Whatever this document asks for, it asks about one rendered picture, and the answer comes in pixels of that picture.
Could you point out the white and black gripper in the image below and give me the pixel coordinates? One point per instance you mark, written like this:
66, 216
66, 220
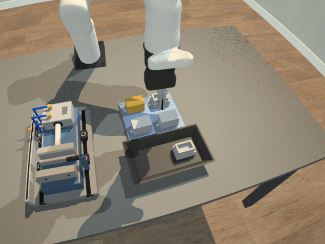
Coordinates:
162, 56

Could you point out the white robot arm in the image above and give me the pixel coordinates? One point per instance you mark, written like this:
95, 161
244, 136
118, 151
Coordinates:
161, 16

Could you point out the grey flat bar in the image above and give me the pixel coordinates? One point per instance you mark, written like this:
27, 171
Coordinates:
54, 160

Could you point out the yellow rectangular block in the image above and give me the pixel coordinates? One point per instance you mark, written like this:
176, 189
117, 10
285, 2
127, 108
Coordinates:
134, 104

